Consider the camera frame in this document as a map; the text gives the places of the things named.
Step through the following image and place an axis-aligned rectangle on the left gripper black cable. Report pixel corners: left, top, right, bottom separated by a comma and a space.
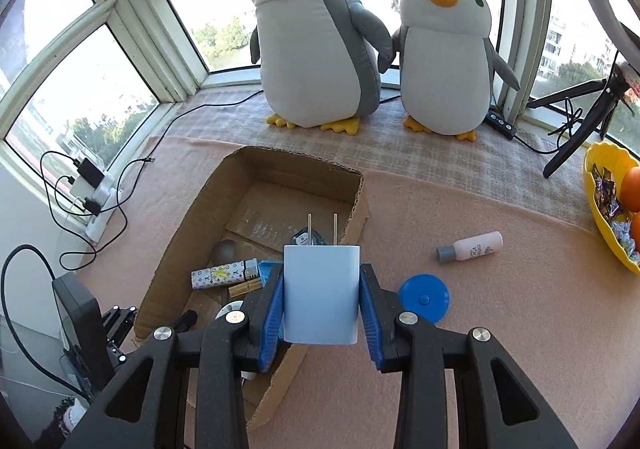
0, 244, 91, 400

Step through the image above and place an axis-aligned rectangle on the yellow plastic bowl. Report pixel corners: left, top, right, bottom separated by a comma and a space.
583, 142, 640, 275

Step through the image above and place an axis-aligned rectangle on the blue plastic holder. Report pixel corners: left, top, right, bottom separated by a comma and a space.
257, 259, 286, 287

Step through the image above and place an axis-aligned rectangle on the small plush penguin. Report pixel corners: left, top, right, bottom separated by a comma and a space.
390, 0, 521, 142

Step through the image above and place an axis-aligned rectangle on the white window frame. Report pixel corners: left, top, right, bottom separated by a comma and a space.
0, 0, 640, 170

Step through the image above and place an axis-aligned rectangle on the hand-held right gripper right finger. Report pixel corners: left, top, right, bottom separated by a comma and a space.
359, 263, 581, 449

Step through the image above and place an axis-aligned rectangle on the black inline remote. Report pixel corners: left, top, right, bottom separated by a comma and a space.
485, 110, 517, 141

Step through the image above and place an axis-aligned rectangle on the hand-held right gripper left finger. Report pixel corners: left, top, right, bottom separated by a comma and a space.
62, 265, 286, 449

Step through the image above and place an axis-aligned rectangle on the black tripod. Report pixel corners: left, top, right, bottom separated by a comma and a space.
527, 62, 640, 179

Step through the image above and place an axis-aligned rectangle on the brown cardboard box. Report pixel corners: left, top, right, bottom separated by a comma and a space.
131, 145, 370, 431

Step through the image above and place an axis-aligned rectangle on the black ring light cable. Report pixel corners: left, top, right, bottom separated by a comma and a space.
514, 99, 587, 156

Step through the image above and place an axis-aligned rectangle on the blue round tape measure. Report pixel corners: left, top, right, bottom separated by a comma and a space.
398, 273, 451, 325

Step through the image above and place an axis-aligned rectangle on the white charger plug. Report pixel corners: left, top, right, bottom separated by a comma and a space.
282, 213, 362, 345

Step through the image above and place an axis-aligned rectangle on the long black cable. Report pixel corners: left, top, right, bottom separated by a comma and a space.
149, 88, 267, 155

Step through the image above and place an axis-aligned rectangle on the checked table cloth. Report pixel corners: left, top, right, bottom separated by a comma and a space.
165, 86, 601, 230

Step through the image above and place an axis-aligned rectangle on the wooden clothespin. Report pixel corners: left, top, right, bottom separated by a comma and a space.
228, 278, 263, 297

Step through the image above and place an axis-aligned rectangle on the large plush penguin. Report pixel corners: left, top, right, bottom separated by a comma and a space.
245, 0, 393, 135

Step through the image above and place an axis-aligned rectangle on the grey spoon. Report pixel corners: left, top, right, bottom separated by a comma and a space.
214, 239, 241, 262

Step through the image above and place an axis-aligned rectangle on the power strip with chargers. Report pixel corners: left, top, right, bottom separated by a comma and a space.
59, 156, 156, 275

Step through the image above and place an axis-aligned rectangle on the white adapter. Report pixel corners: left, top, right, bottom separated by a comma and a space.
69, 176, 93, 200

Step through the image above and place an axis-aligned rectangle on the white power strip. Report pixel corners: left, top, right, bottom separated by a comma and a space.
70, 156, 126, 240

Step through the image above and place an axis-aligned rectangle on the black looped cable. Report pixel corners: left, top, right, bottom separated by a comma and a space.
40, 149, 101, 230

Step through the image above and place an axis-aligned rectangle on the white plug-in device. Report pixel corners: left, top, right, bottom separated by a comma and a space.
220, 298, 257, 381

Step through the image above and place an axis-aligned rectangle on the large black adapter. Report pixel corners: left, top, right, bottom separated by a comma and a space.
75, 158, 105, 185

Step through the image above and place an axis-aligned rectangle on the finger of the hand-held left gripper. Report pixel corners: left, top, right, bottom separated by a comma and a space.
101, 304, 139, 356
172, 309, 199, 333

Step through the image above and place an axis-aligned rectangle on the pile of wrapped candies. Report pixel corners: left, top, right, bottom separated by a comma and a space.
592, 164, 640, 262

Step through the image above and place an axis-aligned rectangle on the patterned lighter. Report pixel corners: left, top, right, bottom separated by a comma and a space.
191, 259, 258, 289

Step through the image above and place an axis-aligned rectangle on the small pink bottle grey cap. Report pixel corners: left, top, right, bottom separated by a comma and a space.
436, 230, 504, 266

